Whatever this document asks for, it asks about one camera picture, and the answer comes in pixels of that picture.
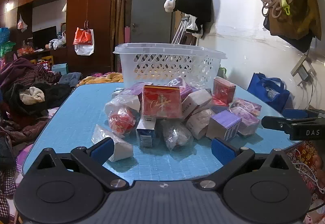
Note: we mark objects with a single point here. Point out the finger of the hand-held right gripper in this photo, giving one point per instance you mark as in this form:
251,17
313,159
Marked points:
276,122
294,113

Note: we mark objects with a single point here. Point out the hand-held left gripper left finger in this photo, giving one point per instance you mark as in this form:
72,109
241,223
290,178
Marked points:
101,150

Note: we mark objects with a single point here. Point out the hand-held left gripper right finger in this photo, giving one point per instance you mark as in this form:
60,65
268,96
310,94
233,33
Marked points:
223,150

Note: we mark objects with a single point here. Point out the white plastic lattice basket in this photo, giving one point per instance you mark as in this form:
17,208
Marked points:
167,64

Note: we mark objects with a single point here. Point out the purple and white box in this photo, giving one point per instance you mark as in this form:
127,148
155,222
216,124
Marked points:
223,122

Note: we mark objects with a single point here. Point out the red printed cloth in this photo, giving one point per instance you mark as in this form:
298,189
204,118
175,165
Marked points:
308,160

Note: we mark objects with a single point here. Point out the purple packet with barcode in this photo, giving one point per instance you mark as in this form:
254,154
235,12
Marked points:
247,106

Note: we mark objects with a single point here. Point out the blue tote bag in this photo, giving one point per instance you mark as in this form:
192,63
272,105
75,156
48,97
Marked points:
266,89

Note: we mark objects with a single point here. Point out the clear bag with red item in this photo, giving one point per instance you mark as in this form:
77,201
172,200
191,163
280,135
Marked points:
121,121

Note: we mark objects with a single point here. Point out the pink white tissue pack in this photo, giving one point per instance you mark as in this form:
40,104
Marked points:
200,122

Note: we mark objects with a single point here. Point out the blue and white box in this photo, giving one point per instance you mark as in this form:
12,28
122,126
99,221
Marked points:
146,134

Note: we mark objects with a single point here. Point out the clear bag with white item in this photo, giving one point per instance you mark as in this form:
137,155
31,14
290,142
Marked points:
176,135

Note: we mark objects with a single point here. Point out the white pack in clear bag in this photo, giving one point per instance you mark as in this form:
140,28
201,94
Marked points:
124,103

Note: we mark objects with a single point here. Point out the white box with red print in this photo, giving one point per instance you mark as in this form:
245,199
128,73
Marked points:
195,102

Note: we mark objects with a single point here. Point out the small red box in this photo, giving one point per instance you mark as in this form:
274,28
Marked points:
224,90

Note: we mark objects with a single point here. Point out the yellow blanket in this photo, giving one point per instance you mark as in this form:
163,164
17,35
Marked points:
101,79

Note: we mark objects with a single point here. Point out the large red box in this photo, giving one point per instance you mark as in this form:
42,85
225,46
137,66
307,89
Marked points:
161,102

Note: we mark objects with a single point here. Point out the blue grey garment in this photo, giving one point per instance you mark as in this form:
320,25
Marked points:
71,79

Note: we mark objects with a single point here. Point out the cream cloth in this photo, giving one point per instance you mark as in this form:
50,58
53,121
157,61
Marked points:
33,96

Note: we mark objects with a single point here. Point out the light blue box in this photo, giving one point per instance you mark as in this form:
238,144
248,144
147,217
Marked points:
60,68

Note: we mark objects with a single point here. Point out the brown hanging bag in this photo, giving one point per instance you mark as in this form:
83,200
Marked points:
302,11

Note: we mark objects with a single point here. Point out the pile of dark clothes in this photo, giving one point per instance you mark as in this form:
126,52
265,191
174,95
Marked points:
28,74

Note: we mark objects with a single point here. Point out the orange and white plastic bag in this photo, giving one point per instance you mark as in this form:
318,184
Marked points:
83,40

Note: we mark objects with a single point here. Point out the metal crutches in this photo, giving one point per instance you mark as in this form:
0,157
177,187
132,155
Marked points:
180,30

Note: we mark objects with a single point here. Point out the wooden boards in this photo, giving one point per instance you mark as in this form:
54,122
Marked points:
119,23

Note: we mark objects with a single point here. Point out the black television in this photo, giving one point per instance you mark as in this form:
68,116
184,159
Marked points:
44,35

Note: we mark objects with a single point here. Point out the brown wooden wardrobe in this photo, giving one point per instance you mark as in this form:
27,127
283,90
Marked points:
96,11

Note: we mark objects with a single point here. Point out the black garment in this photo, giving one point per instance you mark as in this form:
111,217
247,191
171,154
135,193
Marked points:
196,6

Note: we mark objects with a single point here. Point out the grey door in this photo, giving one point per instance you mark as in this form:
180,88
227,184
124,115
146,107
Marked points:
149,16

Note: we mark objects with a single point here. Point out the blue green plastic bags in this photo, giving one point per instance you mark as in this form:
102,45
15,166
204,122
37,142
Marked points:
5,41

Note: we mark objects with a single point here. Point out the small hanging plastic bag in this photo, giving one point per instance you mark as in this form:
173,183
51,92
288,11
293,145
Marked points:
22,25

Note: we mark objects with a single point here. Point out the wall power strip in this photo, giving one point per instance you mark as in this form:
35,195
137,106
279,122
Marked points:
301,69

